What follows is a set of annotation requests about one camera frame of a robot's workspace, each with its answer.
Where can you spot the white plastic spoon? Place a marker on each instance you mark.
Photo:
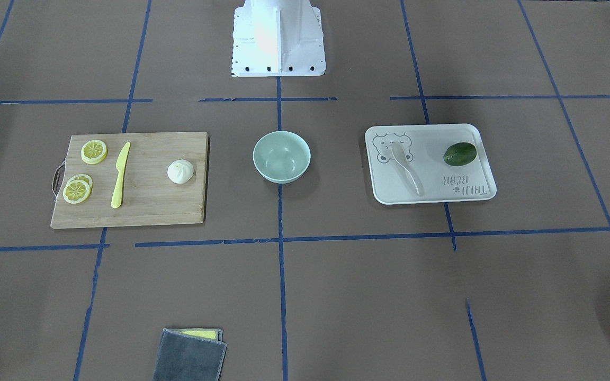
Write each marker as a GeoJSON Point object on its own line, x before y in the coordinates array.
{"type": "Point", "coordinates": [400, 157]}

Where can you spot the pale green bowl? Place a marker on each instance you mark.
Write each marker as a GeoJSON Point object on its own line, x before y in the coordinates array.
{"type": "Point", "coordinates": [281, 157]}

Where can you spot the white steamed bun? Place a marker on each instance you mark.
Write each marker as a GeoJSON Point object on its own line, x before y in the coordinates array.
{"type": "Point", "coordinates": [180, 171]}

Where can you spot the white bear tray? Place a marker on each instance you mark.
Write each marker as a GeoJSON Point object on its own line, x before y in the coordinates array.
{"type": "Point", "coordinates": [424, 146]}

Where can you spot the bamboo cutting board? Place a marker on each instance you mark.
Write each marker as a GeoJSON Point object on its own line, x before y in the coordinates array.
{"type": "Point", "coordinates": [149, 197]}

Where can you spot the green avocado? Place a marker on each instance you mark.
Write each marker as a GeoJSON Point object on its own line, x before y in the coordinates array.
{"type": "Point", "coordinates": [460, 154]}

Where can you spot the yellow sponge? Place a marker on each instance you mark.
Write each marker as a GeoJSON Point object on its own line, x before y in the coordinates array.
{"type": "Point", "coordinates": [205, 333]}

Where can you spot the yellow plastic knife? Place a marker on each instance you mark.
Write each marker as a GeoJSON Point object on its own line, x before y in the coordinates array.
{"type": "Point", "coordinates": [121, 162]}

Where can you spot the grey cloth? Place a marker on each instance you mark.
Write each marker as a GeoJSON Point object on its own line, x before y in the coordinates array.
{"type": "Point", "coordinates": [185, 357]}

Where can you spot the lemon slice top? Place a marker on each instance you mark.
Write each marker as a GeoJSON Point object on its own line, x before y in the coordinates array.
{"type": "Point", "coordinates": [94, 151]}

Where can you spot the lemon slice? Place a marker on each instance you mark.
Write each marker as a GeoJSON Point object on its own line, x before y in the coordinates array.
{"type": "Point", "coordinates": [84, 177]}
{"type": "Point", "coordinates": [94, 151]}
{"type": "Point", "coordinates": [76, 191]}

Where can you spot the lemon slice behind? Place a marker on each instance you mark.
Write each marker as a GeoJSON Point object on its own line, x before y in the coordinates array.
{"type": "Point", "coordinates": [84, 177]}

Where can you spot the lemon slice front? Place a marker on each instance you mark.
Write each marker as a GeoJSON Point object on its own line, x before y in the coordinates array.
{"type": "Point", "coordinates": [76, 191]}

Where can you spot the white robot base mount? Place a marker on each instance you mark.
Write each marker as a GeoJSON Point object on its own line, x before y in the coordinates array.
{"type": "Point", "coordinates": [277, 39]}

